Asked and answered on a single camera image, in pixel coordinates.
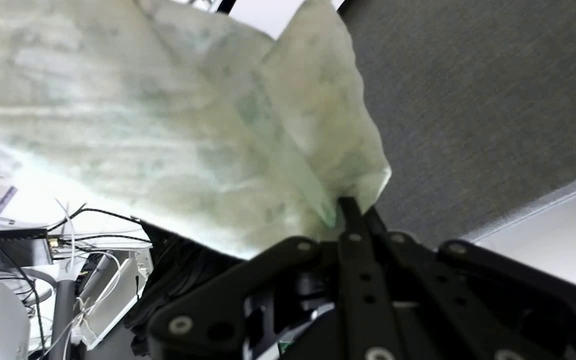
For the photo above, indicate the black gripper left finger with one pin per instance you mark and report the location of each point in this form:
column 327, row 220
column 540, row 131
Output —
column 327, row 300

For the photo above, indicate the grey desk partition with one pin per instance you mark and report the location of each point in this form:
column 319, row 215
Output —
column 474, row 100

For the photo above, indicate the pale green patterned cloth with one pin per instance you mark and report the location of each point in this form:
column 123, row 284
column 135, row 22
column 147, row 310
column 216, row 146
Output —
column 191, row 119

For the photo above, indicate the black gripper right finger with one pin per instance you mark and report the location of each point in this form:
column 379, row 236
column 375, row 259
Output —
column 478, row 305

